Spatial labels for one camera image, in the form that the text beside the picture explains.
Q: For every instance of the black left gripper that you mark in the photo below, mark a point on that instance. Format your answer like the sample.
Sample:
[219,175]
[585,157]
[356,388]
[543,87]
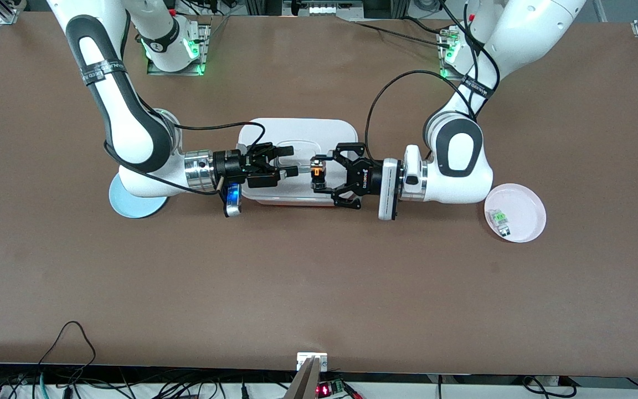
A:
[367,178]

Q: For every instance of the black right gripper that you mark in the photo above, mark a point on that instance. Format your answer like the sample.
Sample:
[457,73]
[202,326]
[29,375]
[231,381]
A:
[229,165]

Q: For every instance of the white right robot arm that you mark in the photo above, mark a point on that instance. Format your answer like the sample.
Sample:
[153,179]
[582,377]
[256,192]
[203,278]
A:
[130,127]

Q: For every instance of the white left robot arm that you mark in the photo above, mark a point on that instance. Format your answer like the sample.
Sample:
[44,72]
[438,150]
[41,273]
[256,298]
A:
[463,155]

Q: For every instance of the white lidded storage box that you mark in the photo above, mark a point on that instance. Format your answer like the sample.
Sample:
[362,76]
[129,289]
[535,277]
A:
[308,133]

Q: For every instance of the light blue round plate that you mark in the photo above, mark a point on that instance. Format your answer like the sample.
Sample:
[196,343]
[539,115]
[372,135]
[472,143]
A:
[136,208]

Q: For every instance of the white lit power strip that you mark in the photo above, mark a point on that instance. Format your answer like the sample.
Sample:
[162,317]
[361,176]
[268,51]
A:
[327,9]

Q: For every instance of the pale pink round plate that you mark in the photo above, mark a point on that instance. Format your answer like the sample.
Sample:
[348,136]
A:
[524,210]

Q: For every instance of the circuit board with red light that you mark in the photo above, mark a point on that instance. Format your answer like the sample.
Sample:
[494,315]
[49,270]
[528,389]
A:
[324,390]

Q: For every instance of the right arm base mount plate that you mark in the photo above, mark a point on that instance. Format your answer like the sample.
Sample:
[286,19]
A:
[204,50]

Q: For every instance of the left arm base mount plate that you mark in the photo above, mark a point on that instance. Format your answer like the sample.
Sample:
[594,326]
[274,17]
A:
[444,76]

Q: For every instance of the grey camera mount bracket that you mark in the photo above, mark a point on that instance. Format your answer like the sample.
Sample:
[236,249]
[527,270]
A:
[310,382]

